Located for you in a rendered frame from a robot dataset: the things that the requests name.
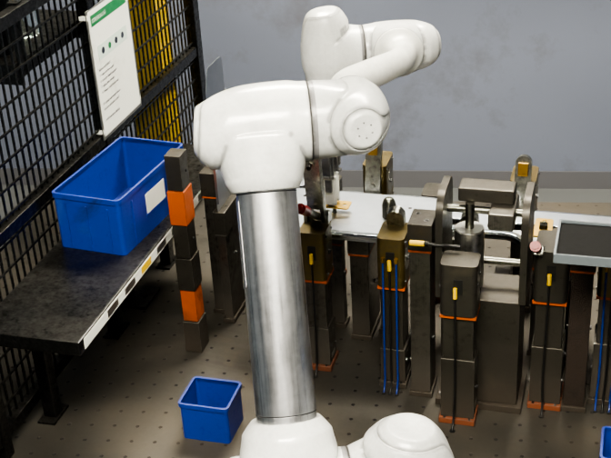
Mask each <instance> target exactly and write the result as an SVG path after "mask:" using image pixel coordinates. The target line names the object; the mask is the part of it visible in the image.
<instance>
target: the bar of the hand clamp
mask: <svg viewBox="0 0 611 458"><path fill-rule="evenodd" d="M304 180H305V196H306V204H307V206H309V207H310V208H311V209H313V210H314V209H316V210H320V214H321V222H322V223H325V213H326V197H325V188H324V178H323V170H322V161H321V159H318V160H310V161H305V171H304Z"/></svg>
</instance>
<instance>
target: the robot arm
mask: <svg viewBox="0 0 611 458"><path fill-rule="evenodd" d="M441 48H442V44H441V37H440V34H439V33H438V31H437V30H436V29H435V28H434V27H433V26H432V25H430V24H428V23H426V22H422V21H417V20H391V21H382V22H374V23H371V24H366V25H349V24H348V19H347V17H346V15H345V14H344V13H343V11H342V10H341V9H340V8H339V7H337V6H333V5H327V6H320V7H317V8H314V9H312V10H310V11H309V12H308V13H307V14H306V15H305V18H304V22H303V26H302V34H301V62H302V67H303V70H304V72H305V81H289V80H282V81H271V82H263V83H254V84H249V85H239V86H236V87H232V88H229V89H226V90H225V91H222V92H220V93H217V94H215V95H213V96H211V97H209V98H208V99H206V100H205V101H204V102H202V103H201V104H199V105H197V106H196V107H195V111H194V152H195V155H196V157H197V158H198V159H199V161H200V162H201V163H202V164H203V165H205V166H206V167H207V168H209V169H211V170H220V173H221V175H222V176H223V179H224V181H225V186H226V188H227V189H228V191H229V192H230V193H231V194H236V201H235V202H236V212H237V222H238V232H239V243H240V253H241V263H242V273H243V283H244V289H245V305H246V315H247V325H248V335H249V345H250V355H251V365H252V375H253V386H254V396H255V415H256V418H255V419H253V420H252V421H251V422H250V424H249V425H248V426H247V427H246V428H245V430H244V432H243V434H242V442H241V448H240V455H239V456H235V457H231V458H455V457H454V455H453V453H452V450H451V448H450V446H449V443H448V441H447V439H446V437H445V435H444V434H443V432H442V431H441V429H440V428H439V427H438V426H437V425H436V424H435V423H434V422H432V421H431V420H430V419H428V418H426V417H424V416H423V415H420V414H417V413H397V414H394V415H390V416H387V417H385V418H383V419H381V420H380V421H378V422H377V423H375V424H374V425H373V426H372V427H370V428H369V429H368V430H367V431H366V434H365V436H364V438H362V439H360V440H358V441H356V442H354V443H350V444H349V445H347V446H337V443H336V438H335V435H334V432H333V427H332V426H331V424H330V423H329V422H328V421H327V420H326V419H325V418H324V417H323V416H322V415H321V414H320V413H317V412H316V396H315V386H314V376H313V365H312V355H311V345H310V335H309V324H308V314H307V304H306V285H305V275H304V265H303V255H302V245H301V234H300V224H299V213H298V203H297V193H296V189H297V188H299V187H300V185H301V183H302V181H303V178H304V171H305V168H306V161H310V160H318V159H321V161H322V170H323V178H324V188H325V197H326V204H329V205H337V201H339V200H340V192H339V173H338V172H342V167H339V165H340V164H341V156H344V155H349V154H350V155H361V154H367V153H369V152H371V151H373V150H375V149H376V148H377V147H378V146H379V145H381V143H382V142H383V141H384V139H385V138H386V135H387V132H388V129H389V125H390V110H389V106H388V103H387V101H386V98H385V96H384V94H383V93H382V91H381V90H380V89H379V88H378V87H380V86H382V85H385V84H387V83H389V82H391V81H393V80H395V79H396V78H397V77H402V76H406V75H410V74H411V73H413V72H415V71H417V70H421V69H424V68H426V67H428V66H430V65H431V64H433V63H434V62H435V61H436V60H437V58H438V57H439V56H440V53H441Z"/></svg>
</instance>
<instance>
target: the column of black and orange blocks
mask: <svg viewBox="0 0 611 458"><path fill-rule="evenodd" d="M164 159H165V174H166V181H167V189H168V191H167V192H166V193H167V201H168V208H169V215H170V223H171V225H172V226H173V234H174V241H175V256H176V258H175V267H176V274H177V281H178V289H179V290H180V294H181V301H182V308H183V316H184V321H183V326H184V334H185V348H186V350H187V351H188V352H196V353H202V352H203V351H204V349H205V347H206V345H207V344H208V342H209V338H208V330H207V321H206V313H205V309H204V302H203V294H202V285H201V282H202V273H201V264H200V256H199V250H197V244H196V236H195V220H194V217H195V208H194V200H193V192H192V184H190V179H189V171H188V163H187V155H186V149H181V148H171V149H170V150H169V151H168V152H167V153H166V154H165V155H164Z"/></svg>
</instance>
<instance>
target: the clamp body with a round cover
mask: <svg viewBox="0 0 611 458"><path fill-rule="evenodd" d="M597 276H598V277H597V287H596V299H599V305H598V317H597V324H596V328H595V337H594V344H593V347H594V348H593V357H591V362H592V364H591V365H590V368H592V371H591V374H590V379H589V389H588V398H587V403H591V404H594V405H595V408H594V409H593V413H597V409H596V405H597V404H599V405H601V410H599V412H600V413H605V411H604V405H606V406H608V411H606V413H607V414H611V411H610V406H611V268H609V267H598V271H597Z"/></svg>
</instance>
